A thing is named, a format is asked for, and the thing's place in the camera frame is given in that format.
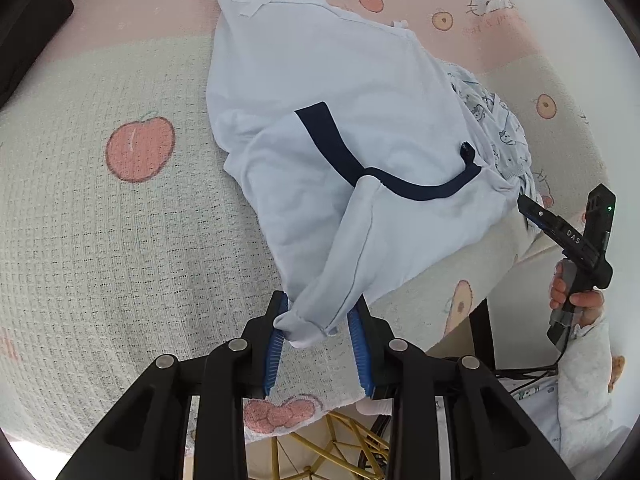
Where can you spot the person's right hand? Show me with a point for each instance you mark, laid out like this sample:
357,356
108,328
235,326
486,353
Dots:
590,302

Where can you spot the person's pajama leg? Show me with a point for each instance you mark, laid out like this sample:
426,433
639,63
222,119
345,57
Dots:
537,410

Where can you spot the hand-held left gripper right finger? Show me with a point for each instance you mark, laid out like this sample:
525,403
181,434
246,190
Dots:
360,355

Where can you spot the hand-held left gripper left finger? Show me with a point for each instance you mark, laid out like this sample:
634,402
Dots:
275,355

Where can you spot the white shirt with navy trim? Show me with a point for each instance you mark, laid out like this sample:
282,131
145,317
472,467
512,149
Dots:
350,85

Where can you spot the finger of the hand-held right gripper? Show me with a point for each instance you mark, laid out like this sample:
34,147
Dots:
537,212

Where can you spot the person's right forearm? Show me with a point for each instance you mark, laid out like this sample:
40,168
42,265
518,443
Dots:
585,385

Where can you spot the pink and cream printed blanket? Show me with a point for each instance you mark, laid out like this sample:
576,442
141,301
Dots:
125,260

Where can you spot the white cartoon print pajamas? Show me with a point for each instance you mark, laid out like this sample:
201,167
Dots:
500,130

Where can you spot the black folded garment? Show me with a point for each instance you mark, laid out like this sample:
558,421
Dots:
30,25

